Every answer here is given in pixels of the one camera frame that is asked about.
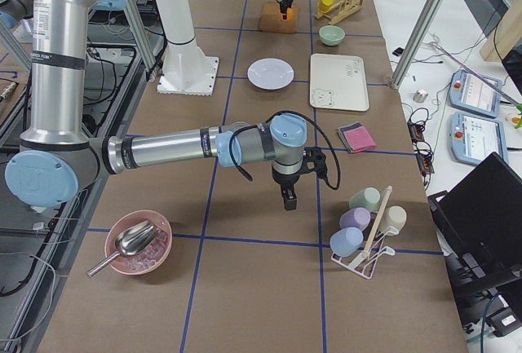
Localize grey cloth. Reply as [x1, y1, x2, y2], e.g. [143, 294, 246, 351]
[338, 122, 368, 152]

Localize green pastel cup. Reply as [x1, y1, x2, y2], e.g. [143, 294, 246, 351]
[348, 187, 381, 213]

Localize pink cloth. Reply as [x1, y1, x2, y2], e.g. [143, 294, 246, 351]
[343, 126, 377, 152]

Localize white cup rack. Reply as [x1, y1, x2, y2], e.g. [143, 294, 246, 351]
[330, 186, 400, 280]

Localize black phone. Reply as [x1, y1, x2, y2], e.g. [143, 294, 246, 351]
[392, 47, 404, 56]

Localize cream bear tray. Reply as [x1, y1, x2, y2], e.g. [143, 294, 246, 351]
[309, 53, 369, 112]

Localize black laptop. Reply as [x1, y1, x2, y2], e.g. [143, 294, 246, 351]
[427, 152, 522, 289]

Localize metal scoop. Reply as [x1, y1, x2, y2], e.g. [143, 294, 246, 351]
[86, 220, 157, 277]

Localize near teach pendant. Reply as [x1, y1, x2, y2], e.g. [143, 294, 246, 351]
[449, 112, 509, 165]

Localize beige pastel cup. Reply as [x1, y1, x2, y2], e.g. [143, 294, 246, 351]
[379, 205, 407, 232]

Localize small metal cylinder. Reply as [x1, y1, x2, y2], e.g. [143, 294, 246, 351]
[413, 89, 428, 103]

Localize aluminium frame post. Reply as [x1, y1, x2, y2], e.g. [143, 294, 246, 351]
[390, 0, 444, 90]

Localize green ceramic bowl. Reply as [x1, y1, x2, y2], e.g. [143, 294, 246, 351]
[318, 25, 346, 46]

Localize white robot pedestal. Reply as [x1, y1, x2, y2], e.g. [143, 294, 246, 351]
[156, 0, 219, 96]

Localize orange fruit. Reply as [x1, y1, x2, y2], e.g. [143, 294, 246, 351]
[281, 7, 294, 23]

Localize blue pastel cup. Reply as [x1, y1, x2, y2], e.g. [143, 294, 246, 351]
[330, 227, 364, 258]

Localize wooden cutting board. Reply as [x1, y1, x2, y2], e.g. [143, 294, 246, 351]
[259, 2, 300, 34]

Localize teach pendant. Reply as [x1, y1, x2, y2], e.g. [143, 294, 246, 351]
[449, 69, 502, 118]
[449, 112, 509, 165]

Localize far teach pendant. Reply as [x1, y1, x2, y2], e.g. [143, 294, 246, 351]
[449, 69, 502, 118]

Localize yellow cup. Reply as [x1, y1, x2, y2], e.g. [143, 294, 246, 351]
[317, 0, 334, 14]

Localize pink bowl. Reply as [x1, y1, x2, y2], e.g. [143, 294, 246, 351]
[104, 210, 173, 276]

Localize wooden peg rack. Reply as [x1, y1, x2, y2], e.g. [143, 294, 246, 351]
[314, 0, 364, 25]

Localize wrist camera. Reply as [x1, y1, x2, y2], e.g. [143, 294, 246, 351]
[301, 147, 328, 181]

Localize purple pastel cup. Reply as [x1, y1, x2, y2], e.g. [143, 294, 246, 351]
[339, 207, 371, 231]

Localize white round plate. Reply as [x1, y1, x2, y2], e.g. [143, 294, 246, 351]
[247, 58, 294, 90]

